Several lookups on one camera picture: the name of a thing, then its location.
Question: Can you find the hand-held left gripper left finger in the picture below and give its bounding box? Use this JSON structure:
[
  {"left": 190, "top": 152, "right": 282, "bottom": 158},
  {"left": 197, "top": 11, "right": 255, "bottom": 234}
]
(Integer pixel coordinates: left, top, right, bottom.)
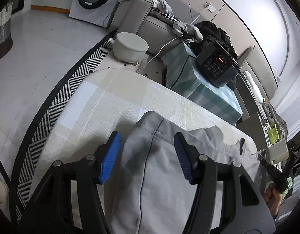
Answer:
[{"left": 17, "top": 131, "right": 122, "bottom": 234}]

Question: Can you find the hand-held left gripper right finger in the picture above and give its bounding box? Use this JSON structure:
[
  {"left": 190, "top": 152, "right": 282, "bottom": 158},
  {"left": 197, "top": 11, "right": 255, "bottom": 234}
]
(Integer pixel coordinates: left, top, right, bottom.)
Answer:
[{"left": 174, "top": 132, "right": 276, "bottom": 234}]

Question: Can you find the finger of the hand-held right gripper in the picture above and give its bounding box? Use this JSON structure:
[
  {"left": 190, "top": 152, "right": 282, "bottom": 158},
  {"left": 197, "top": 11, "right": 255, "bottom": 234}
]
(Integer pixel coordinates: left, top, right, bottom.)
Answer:
[{"left": 261, "top": 159, "right": 285, "bottom": 188}]

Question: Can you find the round beige stool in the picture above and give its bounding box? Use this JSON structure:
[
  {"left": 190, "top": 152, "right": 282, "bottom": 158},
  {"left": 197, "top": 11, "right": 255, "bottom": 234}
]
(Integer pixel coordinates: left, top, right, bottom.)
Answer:
[{"left": 113, "top": 32, "right": 149, "bottom": 66}]

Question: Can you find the houndstooth cushion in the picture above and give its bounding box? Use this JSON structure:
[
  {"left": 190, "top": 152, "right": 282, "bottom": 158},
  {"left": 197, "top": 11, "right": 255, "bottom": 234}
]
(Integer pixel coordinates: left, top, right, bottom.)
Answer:
[{"left": 154, "top": 8, "right": 184, "bottom": 25}]

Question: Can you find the grey t-shirt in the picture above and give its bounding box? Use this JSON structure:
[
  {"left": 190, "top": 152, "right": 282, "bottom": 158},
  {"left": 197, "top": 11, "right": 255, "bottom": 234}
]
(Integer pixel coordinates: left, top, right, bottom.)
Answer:
[{"left": 110, "top": 111, "right": 267, "bottom": 234}]

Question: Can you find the teal checked covered box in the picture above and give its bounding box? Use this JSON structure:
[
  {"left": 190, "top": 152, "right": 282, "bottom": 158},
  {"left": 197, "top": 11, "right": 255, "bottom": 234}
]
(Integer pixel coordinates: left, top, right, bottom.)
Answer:
[{"left": 161, "top": 41, "right": 243, "bottom": 125}]

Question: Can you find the grey sofa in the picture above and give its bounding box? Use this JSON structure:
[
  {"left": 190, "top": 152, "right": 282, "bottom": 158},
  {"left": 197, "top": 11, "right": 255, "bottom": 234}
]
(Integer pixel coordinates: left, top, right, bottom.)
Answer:
[{"left": 119, "top": 0, "right": 204, "bottom": 62}]

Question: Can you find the white pillow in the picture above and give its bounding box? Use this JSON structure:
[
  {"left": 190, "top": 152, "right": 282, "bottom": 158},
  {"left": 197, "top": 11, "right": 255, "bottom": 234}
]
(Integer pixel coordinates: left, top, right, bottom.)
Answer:
[{"left": 245, "top": 70, "right": 265, "bottom": 103}]

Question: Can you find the black jacket pile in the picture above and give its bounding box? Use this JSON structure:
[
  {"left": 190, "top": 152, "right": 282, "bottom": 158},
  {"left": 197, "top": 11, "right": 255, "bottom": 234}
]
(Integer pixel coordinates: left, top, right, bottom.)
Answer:
[{"left": 195, "top": 21, "right": 238, "bottom": 59}]

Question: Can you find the white washing machine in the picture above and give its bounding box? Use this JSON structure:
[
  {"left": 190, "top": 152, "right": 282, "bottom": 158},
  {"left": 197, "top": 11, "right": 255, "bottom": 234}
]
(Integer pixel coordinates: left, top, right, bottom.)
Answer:
[{"left": 69, "top": 0, "right": 126, "bottom": 28}]

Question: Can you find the white power cable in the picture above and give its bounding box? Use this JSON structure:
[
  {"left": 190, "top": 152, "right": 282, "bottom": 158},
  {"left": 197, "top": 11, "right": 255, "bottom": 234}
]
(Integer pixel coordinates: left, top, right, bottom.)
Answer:
[{"left": 137, "top": 5, "right": 209, "bottom": 74}]

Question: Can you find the grey woven basket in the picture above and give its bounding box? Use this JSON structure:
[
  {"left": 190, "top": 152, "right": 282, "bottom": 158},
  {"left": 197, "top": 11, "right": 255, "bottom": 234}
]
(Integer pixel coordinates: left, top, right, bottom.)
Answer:
[{"left": 0, "top": 2, "right": 14, "bottom": 63}]

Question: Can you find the black electric cooker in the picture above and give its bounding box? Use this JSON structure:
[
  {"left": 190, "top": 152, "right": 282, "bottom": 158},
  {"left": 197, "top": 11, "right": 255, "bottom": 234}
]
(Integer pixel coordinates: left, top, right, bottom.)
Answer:
[{"left": 196, "top": 40, "right": 242, "bottom": 88}]

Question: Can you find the person's right hand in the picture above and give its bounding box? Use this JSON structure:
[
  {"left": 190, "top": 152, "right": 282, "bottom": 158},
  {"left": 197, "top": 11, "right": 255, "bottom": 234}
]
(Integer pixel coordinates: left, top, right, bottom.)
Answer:
[{"left": 263, "top": 185, "right": 283, "bottom": 215}]

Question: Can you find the white box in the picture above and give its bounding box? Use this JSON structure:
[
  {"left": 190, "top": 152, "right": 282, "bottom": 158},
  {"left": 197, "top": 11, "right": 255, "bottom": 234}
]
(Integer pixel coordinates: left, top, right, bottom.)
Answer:
[{"left": 266, "top": 140, "right": 289, "bottom": 163}]

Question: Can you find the black and white rug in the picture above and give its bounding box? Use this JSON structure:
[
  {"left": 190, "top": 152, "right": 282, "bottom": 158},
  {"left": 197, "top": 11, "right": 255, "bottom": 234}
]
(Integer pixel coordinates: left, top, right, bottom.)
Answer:
[{"left": 15, "top": 28, "right": 170, "bottom": 225}]

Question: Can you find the grey clothes pile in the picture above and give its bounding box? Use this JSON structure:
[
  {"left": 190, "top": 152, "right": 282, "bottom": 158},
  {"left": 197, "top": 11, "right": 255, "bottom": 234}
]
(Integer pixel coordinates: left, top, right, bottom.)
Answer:
[{"left": 262, "top": 102, "right": 288, "bottom": 137}]

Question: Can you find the light grey garment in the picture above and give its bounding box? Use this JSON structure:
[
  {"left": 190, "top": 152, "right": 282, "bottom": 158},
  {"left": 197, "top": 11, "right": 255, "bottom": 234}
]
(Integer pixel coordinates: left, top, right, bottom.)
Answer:
[{"left": 173, "top": 22, "right": 204, "bottom": 41}]

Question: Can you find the yellow-green bag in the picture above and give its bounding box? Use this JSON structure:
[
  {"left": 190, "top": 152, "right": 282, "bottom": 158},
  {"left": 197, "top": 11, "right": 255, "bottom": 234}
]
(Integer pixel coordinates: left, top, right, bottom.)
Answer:
[{"left": 267, "top": 124, "right": 281, "bottom": 144}]

